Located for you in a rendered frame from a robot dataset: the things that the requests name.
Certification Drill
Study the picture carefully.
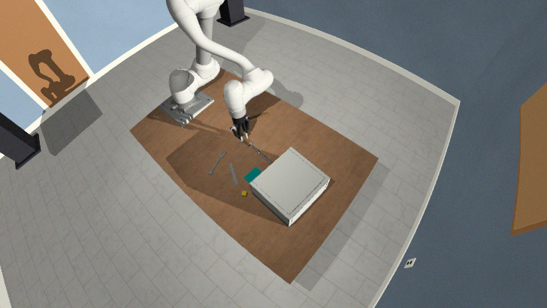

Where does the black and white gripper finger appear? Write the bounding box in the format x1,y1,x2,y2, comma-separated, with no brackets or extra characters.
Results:
230,124,243,143
242,115,250,138

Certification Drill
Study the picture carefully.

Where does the teal square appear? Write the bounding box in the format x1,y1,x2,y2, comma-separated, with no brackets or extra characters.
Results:
244,167,261,183

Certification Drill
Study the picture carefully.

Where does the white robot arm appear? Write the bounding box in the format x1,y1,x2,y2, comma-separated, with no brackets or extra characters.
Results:
166,0,274,119

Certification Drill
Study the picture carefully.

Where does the steel hook with wooden handle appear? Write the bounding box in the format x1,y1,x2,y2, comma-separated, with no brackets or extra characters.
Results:
241,133,272,164

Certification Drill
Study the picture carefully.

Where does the small white cabinet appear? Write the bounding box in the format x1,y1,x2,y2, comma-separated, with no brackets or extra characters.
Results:
250,147,330,227

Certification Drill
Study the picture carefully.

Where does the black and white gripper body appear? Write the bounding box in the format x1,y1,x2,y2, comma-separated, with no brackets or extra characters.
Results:
232,114,246,128

